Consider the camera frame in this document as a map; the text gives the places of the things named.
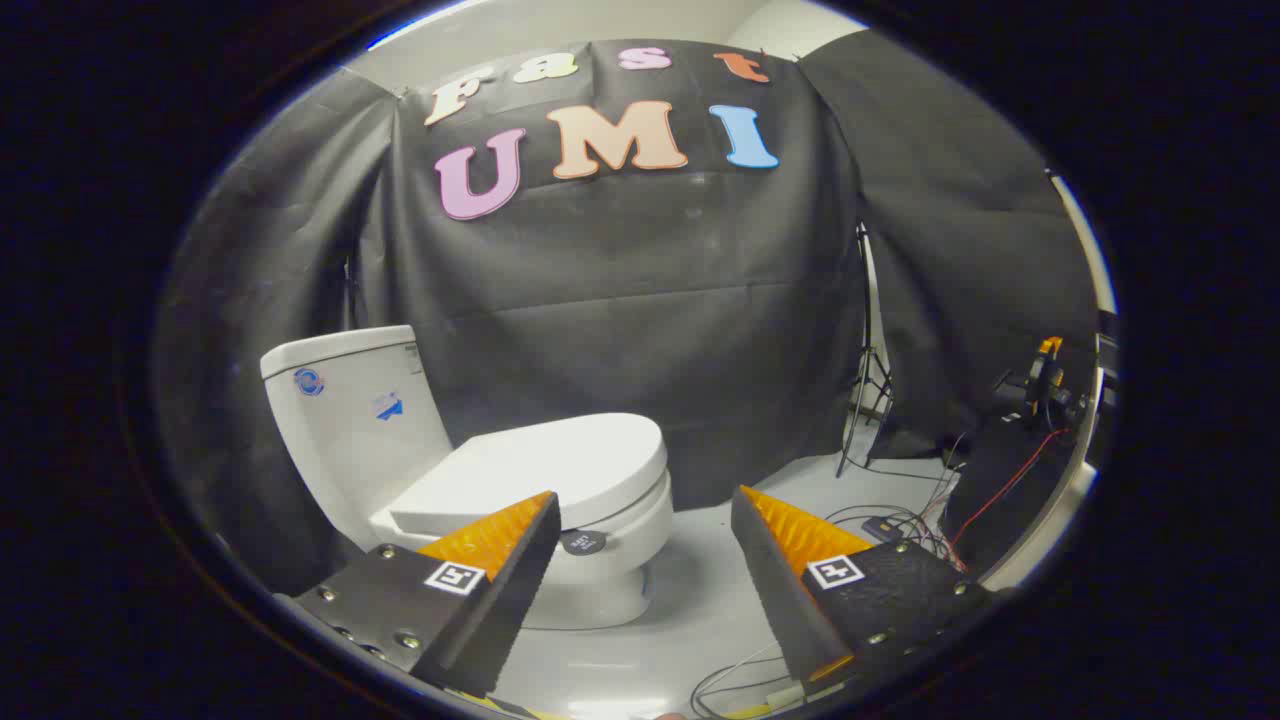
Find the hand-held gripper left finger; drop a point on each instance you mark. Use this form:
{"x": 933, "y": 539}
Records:
{"x": 505, "y": 600}

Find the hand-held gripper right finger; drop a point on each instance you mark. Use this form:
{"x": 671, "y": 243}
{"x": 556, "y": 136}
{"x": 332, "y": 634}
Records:
{"x": 775, "y": 590}

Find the white toilet lid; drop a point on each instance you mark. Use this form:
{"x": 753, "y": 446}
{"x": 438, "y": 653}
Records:
{"x": 540, "y": 465}

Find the white toilet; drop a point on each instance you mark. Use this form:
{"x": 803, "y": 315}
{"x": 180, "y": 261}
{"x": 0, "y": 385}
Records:
{"x": 340, "y": 420}

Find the small black box device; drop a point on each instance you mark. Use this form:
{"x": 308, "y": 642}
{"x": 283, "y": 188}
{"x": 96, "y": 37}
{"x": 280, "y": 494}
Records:
{"x": 882, "y": 527}

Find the black tripod stand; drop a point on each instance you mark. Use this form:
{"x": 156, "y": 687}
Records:
{"x": 866, "y": 380}

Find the black covered table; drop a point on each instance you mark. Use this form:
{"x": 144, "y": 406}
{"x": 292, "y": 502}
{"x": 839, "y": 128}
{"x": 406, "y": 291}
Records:
{"x": 1000, "y": 490}

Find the black backdrop cloth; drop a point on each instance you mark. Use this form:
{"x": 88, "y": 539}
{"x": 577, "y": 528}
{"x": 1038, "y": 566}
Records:
{"x": 650, "y": 300}

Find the orange black gripper device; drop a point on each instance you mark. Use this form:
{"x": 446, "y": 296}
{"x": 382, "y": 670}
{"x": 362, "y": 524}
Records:
{"x": 1045, "y": 385}

